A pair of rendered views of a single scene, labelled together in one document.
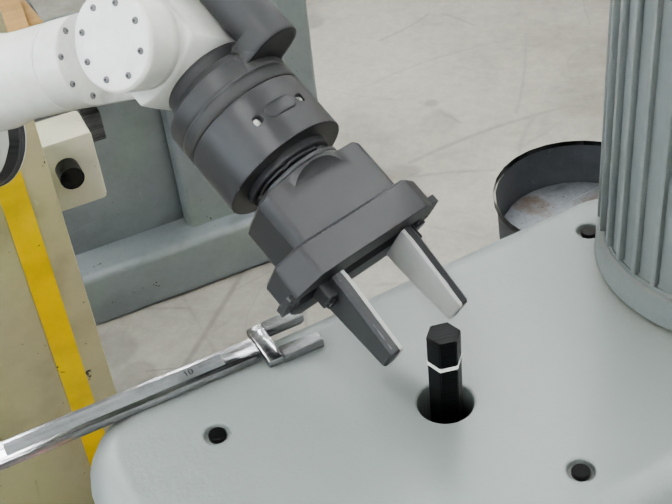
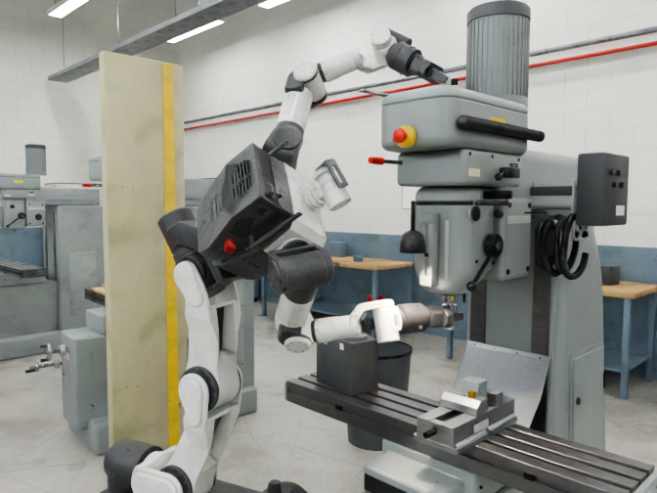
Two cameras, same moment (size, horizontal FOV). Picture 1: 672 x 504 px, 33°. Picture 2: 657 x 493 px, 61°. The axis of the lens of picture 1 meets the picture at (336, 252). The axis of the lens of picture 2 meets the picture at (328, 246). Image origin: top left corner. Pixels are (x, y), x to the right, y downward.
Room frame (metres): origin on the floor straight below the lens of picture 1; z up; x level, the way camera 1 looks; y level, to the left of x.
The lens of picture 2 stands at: (-0.98, 0.86, 1.57)
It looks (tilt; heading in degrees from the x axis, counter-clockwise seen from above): 4 degrees down; 341
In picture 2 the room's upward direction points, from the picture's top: straight up
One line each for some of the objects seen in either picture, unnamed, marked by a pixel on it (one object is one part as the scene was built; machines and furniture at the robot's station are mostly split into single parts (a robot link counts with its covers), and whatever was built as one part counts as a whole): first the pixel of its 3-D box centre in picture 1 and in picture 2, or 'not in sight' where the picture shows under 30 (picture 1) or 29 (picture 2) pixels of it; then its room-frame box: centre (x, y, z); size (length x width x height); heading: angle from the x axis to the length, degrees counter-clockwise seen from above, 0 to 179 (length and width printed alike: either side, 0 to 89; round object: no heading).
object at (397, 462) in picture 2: not in sight; (447, 462); (0.51, -0.06, 0.77); 0.50 x 0.35 x 0.12; 115
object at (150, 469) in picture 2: not in sight; (175, 476); (0.88, 0.74, 0.68); 0.21 x 0.20 x 0.13; 44
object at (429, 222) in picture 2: not in sight; (429, 248); (0.47, 0.04, 1.45); 0.04 x 0.04 x 0.21; 25
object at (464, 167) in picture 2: not in sight; (460, 170); (0.53, -0.10, 1.68); 0.34 x 0.24 x 0.10; 115
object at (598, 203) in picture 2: not in sight; (604, 190); (0.34, -0.47, 1.62); 0.20 x 0.09 x 0.21; 115
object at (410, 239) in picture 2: not in sight; (412, 241); (0.40, 0.13, 1.47); 0.07 x 0.07 x 0.06
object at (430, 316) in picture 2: not in sight; (424, 318); (0.50, 0.03, 1.23); 0.13 x 0.12 x 0.10; 6
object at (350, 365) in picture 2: not in sight; (346, 358); (0.92, 0.13, 1.01); 0.22 x 0.12 x 0.20; 17
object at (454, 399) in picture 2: not in sight; (463, 402); (0.41, -0.05, 1.00); 0.12 x 0.06 x 0.04; 26
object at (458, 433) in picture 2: not in sight; (467, 411); (0.42, -0.07, 0.96); 0.35 x 0.15 x 0.11; 116
